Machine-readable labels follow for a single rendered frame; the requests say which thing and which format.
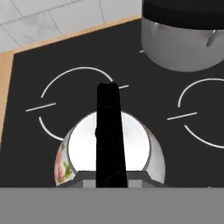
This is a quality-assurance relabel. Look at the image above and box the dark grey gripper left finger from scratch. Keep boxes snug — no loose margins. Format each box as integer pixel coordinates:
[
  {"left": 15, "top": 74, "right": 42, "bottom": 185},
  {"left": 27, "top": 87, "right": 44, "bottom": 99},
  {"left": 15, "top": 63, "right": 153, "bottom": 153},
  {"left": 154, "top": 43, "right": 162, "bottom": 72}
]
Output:
[{"left": 59, "top": 171, "right": 98, "bottom": 188}]

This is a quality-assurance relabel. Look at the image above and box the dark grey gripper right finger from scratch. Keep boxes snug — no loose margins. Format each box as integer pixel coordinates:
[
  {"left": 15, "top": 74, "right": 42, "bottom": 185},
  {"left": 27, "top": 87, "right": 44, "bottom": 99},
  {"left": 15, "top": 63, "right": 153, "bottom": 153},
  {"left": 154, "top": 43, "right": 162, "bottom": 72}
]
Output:
[{"left": 125, "top": 171, "right": 168, "bottom": 188}]

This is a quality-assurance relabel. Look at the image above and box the black glass hob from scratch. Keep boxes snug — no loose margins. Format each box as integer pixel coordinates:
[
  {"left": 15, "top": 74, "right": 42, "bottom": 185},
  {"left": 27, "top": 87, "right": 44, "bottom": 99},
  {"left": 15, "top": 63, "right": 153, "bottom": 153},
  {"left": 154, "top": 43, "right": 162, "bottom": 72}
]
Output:
[{"left": 0, "top": 17, "right": 224, "bottom": 188}]

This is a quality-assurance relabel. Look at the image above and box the steel pot with black lid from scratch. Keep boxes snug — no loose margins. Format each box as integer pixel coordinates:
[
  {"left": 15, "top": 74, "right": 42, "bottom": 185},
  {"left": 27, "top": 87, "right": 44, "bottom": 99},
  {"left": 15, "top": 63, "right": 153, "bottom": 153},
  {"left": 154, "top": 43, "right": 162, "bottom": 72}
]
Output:
[{"left": 141, "top": 0, "right": 224, "bottom": 73}]

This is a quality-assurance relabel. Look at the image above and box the white floral kettle black handle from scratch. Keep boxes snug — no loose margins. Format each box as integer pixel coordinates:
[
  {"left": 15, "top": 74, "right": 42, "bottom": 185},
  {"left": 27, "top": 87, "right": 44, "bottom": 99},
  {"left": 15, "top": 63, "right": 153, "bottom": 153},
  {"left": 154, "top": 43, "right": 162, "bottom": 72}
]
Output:
[{"left": 53, "top": 81, "right": 166, "bottom": 188}]

